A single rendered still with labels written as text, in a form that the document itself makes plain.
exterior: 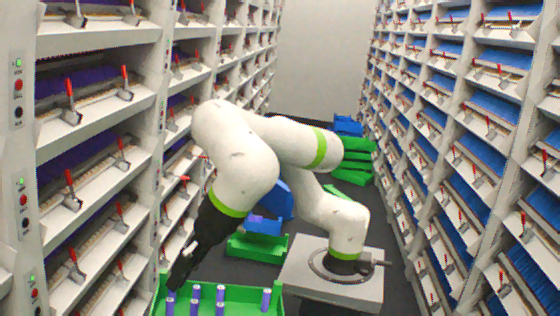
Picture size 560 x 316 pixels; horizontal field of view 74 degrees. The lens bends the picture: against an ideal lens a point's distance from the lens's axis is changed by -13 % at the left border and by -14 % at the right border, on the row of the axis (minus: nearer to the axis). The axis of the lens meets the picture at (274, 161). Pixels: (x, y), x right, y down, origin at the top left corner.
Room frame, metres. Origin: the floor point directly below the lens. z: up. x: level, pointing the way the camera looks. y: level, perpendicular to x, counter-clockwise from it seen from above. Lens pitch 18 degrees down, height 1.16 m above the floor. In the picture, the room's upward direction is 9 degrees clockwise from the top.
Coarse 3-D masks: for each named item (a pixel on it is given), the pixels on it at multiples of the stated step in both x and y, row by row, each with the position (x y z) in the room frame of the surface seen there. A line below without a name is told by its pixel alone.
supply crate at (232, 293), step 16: (160, 272) 0.84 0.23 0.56; (160, 288) 0.83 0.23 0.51; (192, 288) 0.86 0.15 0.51; (208, 288) 0.86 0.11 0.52; (240, 288) 0.87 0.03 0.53; (256, 288) 0.88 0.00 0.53; (272, 288) 0.88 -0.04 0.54; (160, 304) 0.81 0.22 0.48; (176, 304) 0.82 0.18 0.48; (208, 304) 0.84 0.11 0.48; (240, 304) 0.87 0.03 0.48; (256, 304) 0.88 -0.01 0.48; (272, 304) 0.87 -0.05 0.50
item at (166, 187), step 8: (184, 136) 1.91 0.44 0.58; (192, 136) 1.91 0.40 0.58; (192, 152) 1.81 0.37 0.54; (200, 152) 1.86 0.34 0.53; (184, 160) 1.69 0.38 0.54; (192, 160) 1.73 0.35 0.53; (176, 168) 1.58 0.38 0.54; (184, 168) 1.62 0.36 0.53; (168, 184) 1.43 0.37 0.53; (176, 184) 1.53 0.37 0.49; (168, 192) 1.43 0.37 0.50; (160, 200) 1.33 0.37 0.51
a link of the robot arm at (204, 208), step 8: (208, 200) 0.75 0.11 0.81; (200, 208) 0.76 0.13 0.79; (208, 208) 0.74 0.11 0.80; (216, 208) 0.73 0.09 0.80; (200, 216) 0.75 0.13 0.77; (208, 216) 0.74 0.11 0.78; (216, 216) 0.73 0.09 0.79; (224, 216) 0.73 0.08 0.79; (208, 224) 0.74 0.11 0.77; (216, 224) 0.73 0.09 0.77; (224, 224) 0.73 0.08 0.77; (232, 224) 0.74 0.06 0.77; (240, 224) 0.76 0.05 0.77; (216, 232) 0.74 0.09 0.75; (224, 232) 0.74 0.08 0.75; (232, 232) 0.75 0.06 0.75
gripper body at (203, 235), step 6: (198, 216) 0.77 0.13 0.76; (198, 222) 0.76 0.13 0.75; (198, 228) 0.76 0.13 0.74; (204, 228) 0.75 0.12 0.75; (198, 234) 0.75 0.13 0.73; (204, 234) 0.75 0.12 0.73; (210, 234) 0.75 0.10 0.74; (216, 234) 0.75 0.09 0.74; (192, 240) 0.76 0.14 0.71; (198, 240) 0.75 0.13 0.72; (204, 240) 0.75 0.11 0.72; (210, 240) 0.75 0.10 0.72; (216, 240) 0.75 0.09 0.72; (222, 240) 0.76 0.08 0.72; (198, 246) 0.75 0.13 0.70; (198, 252) 0.77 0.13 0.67
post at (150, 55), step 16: (160, 0) 1.21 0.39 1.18; (176, 0) 1.30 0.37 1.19; (112, 48) 1.22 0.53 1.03; (128, 48) 1.22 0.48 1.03; (144, 48) 1.21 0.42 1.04; (160, 48) 1.21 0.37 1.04; (144, 64) 1.21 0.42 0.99; (160, 64) 1.22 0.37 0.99; (160, 96) 1.24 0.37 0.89; (144, 112) 1.21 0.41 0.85; (144, 128) 1.21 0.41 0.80; (160, 144) 1.28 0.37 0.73; (160, 160) 1.29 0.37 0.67; (144, 176) 1.21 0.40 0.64; (160, 176) 1.30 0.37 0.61; (160, 192) 1.30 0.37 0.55; (144, 224) 1.21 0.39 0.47; (144, 240) 1.21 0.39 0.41; (144, 272) 1.21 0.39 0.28; (144, 288) 1.21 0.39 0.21
